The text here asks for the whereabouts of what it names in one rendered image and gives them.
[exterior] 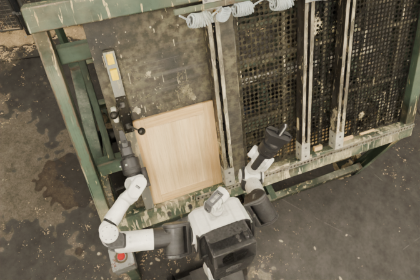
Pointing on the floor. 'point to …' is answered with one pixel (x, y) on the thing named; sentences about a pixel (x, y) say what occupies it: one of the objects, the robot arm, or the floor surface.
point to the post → (134, 274)
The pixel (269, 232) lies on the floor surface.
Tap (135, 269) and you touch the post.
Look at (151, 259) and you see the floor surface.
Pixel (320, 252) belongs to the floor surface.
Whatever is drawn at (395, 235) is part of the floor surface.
